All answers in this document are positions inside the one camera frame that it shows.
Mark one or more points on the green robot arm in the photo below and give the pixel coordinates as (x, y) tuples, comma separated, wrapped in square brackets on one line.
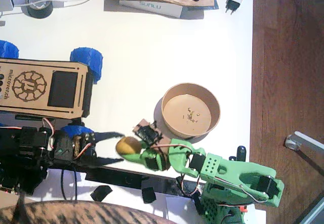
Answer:
[(240, 176)]

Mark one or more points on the striped fabric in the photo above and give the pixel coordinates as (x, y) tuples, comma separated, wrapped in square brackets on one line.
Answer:
[(76, 212)]

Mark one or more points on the tan paper bowl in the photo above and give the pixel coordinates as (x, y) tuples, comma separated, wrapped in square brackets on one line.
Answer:
[(177, 107)]

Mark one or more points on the blue ribbed rover wheel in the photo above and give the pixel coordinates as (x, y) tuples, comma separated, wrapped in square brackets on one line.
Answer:
[(87, 59), (73, 130), (8, 49)]

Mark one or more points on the yellow-brown toy fruit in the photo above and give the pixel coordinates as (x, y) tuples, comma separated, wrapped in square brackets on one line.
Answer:
[(127, 145)]

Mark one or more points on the white sunlu box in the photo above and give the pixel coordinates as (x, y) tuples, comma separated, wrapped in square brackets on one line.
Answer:
[(152, 7)]

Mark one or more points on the long black bar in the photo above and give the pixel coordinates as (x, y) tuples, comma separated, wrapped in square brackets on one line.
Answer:
[(121, 178)]

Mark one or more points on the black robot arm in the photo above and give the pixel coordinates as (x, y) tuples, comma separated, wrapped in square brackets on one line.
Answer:
[(20, 158)]

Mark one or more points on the black tape roll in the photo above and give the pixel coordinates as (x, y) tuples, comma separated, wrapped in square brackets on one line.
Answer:
[(40, 12)]

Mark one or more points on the wooden microrover chassis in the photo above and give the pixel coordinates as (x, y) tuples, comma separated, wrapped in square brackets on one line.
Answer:
[(38, 102)]

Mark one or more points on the black tape piece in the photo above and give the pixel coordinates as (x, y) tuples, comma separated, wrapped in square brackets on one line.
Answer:
[(148, 195), (101, 193)]

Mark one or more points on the grey metal furniture leg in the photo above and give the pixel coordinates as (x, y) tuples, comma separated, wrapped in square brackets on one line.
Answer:
[(306, 143)]

